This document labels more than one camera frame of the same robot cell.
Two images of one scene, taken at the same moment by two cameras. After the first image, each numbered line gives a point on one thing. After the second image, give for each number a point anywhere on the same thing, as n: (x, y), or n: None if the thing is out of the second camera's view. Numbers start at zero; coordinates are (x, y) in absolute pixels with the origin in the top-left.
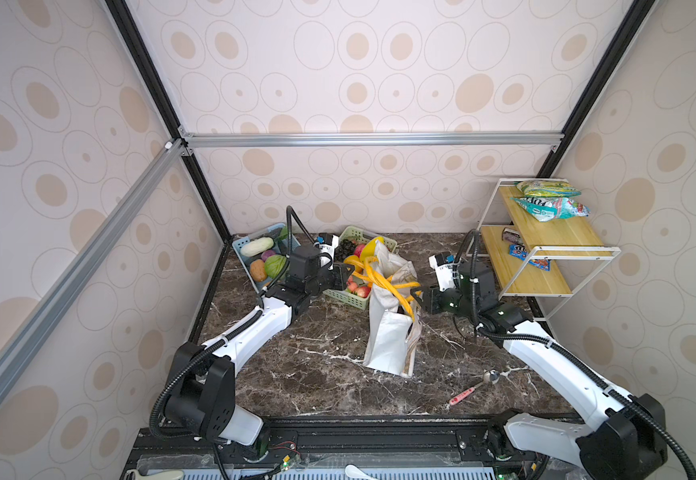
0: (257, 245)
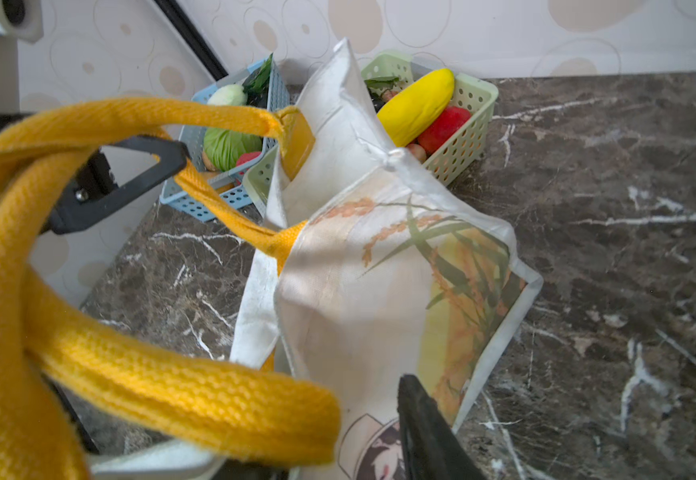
0: (229, 95)
